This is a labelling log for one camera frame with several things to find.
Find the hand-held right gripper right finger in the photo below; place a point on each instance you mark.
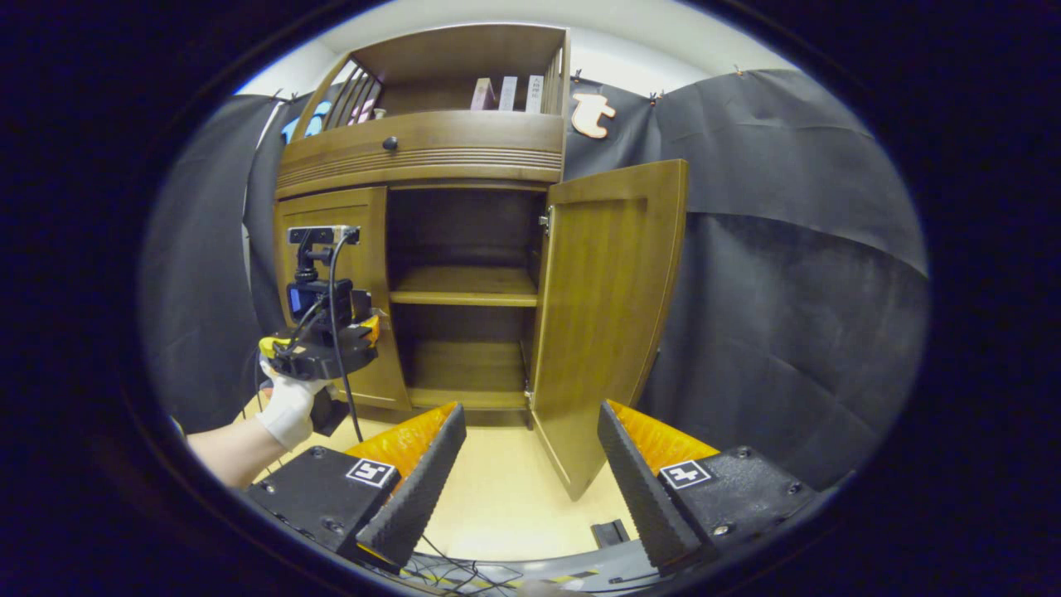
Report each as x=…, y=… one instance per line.
x=642, y=489

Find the black backdrop cloth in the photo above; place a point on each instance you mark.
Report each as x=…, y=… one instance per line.
x=787, y=290

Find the white book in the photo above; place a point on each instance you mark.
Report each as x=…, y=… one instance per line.
x=535, y=94

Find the small black bracket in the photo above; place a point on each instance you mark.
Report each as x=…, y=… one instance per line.
x=609, y=533

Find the wooden cabinet inner shelf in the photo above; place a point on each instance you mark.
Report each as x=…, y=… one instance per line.
x=464, y=290

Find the grey book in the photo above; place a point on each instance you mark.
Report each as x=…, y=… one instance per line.
x=507, y=94

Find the wooden double-door shoe cabinet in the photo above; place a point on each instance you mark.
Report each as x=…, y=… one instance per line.
x=464, y=157

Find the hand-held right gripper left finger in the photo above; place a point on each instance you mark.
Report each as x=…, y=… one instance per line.
x=419, y=489

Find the wooden cabinet drawer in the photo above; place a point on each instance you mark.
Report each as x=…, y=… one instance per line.
x=464, y=145

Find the wooden cabinet door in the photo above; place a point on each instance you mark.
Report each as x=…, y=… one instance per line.
x=605, y=315
x=365, y=232

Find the pink book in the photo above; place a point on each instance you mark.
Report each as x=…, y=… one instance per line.
x=482, y=94

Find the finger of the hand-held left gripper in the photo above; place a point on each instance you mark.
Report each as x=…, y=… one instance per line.
x=371, y=330

